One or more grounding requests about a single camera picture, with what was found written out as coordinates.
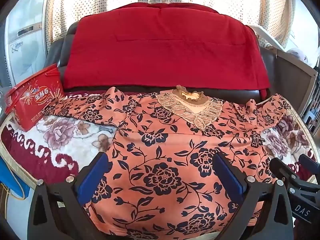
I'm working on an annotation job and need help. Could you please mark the red blanket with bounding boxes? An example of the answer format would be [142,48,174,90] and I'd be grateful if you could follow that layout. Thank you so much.
[61,2,272,92]

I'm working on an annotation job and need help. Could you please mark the grey framed panel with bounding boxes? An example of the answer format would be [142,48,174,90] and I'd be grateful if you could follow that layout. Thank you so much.
[274,48,320,122]

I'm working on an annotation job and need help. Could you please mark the dark leather sofa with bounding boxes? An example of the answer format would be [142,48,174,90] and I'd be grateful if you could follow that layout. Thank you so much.
[44,20,284,100]

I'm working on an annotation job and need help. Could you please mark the orange floral shirt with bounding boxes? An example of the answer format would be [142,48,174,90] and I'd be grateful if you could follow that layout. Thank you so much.
[44,85,292,240]

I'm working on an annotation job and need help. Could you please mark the floral plush blanket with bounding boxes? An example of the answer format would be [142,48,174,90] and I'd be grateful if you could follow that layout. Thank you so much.
[0,90,320,195]

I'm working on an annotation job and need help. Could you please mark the red gift box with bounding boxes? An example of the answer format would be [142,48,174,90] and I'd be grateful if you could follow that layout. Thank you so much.
[4,64,66,132]

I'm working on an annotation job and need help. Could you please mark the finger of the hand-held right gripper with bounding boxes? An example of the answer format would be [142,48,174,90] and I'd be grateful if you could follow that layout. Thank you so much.
[298,154,320,174]
[269,157,302,182]

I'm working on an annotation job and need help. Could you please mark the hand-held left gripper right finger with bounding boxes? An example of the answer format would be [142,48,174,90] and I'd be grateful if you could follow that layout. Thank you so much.
[212,152,294,240]

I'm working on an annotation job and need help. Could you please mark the white refrigerator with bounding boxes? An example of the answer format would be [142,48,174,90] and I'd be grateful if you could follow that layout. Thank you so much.
[4,0,55,87]

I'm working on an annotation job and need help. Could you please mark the white dotted curtain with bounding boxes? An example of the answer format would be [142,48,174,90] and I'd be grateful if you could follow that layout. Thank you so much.
[45,0,297,49]

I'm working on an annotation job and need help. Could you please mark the blue bag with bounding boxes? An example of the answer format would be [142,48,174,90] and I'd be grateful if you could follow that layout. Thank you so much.
[0,155,31,202]

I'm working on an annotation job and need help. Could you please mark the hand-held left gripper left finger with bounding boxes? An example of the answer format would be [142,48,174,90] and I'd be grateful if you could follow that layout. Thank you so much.
[29,152,113,240]

